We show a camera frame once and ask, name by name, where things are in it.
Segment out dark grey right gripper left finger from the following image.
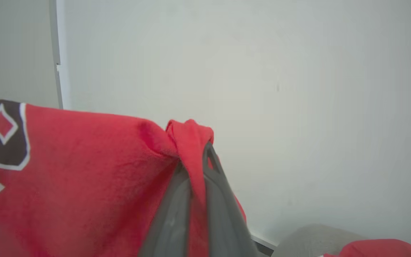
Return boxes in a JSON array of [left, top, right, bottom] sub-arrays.
[[139, 161, 192, 257]]

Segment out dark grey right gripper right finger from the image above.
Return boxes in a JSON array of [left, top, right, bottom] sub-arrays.
[[202, 142, 260, 257]]

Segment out red Bulls jersey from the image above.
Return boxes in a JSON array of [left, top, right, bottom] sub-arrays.
[[0, 99, 247, 257]]

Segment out dark grey white baseboard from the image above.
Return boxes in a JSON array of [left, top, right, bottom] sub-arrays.
[[250, 233, 278, 257]]

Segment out red Bulls 23 shorts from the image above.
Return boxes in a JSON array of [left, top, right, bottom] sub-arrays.
[[318, 238, 411, 257]]

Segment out grey white wall trim strip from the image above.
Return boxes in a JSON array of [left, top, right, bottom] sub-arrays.
[[49, 0, 72, 110]]

